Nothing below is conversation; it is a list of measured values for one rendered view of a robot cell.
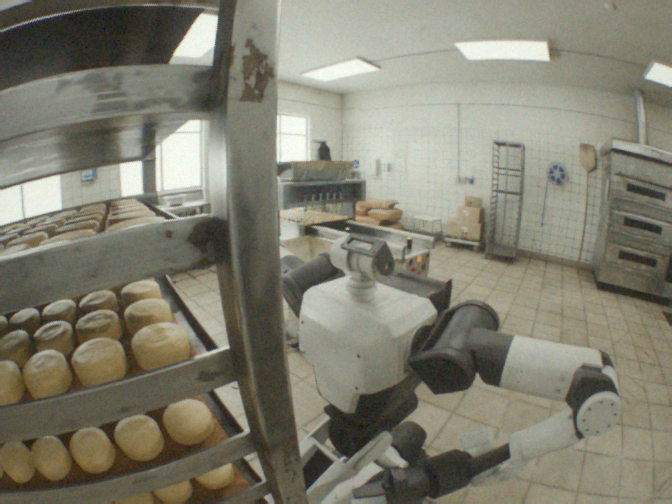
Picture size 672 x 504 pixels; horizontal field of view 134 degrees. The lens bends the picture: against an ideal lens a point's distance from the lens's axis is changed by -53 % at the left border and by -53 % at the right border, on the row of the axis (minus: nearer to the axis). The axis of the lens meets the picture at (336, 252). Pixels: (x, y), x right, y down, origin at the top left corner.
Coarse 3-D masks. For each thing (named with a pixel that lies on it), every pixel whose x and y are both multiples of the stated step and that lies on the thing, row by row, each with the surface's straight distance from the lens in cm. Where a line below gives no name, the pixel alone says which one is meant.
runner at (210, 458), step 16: (208, 448) 27; (224, 448) 27; (240, 448) 28; (160, 464) 27; (176, 464) 27; (192, 464) 27; (208, 464) 28; (224, 464) 29; (96, 480) 28; (112, 480) 28; (128, 480) 28; (144, 480) 28; (160, 480) 28; (176, 480) 29; (0, 496) 36; (16, 496) 34; (32, 496) 33; (48, 496) 32; (64, 496) 31; (80, 496) 30; (96, 496) 30; (112, 496) 30; (128, 496) 30
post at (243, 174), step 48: (240, 0) 18; (240, 48) 17; (240, 96) 16; (240, 144) 15; (240, 192) 15; (240, 240) 16; (240, 288) 16; (240, 336) 18; (240, 384) 22; (288, 384) 21; (288, 432) 25; (288, 480) 30
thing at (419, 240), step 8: (328, 224) 227; (336, 224) 220; (344, 224) 214; (352, 224) 208; (360, 224) 203; (368, 224) 201; (360, 232) 204; (368, 232) 199; (376, 232) 194; (384, 232) 190; (392, 232) 186; (400, 232) 182; (408, 232) 181; (400, 240) 183; (416, 240) 176; (424, 240) 173; (432, 240) 170; (432, 248) 171
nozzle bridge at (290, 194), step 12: (336, 180) 215; (348, 180) 216; (360, 180) 222; (288, 192) 183; (300, 192) 199; (336, 192) 218; (348, 192) 226; (360, 192) 225; (288, 204) 184; (300, 204) 193; (312, 204) 199; (324, 204) 205; (348, 204) 236; (348, 216) 238
